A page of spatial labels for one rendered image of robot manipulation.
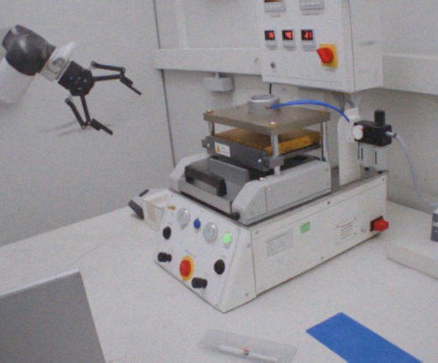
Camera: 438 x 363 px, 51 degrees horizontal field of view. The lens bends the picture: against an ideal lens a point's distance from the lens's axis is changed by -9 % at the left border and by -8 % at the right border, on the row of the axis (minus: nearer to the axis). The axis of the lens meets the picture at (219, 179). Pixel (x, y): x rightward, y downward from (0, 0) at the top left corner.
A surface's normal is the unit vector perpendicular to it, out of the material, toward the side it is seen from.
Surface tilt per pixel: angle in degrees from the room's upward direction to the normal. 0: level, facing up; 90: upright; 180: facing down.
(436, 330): 0
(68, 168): 90
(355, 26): 90
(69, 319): 90
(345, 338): 0
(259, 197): 90
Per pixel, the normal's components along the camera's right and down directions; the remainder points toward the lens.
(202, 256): -0.80, -0.16
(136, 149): 0.55, 0.22
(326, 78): -0.83, 0.26
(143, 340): -0.11, -0.94
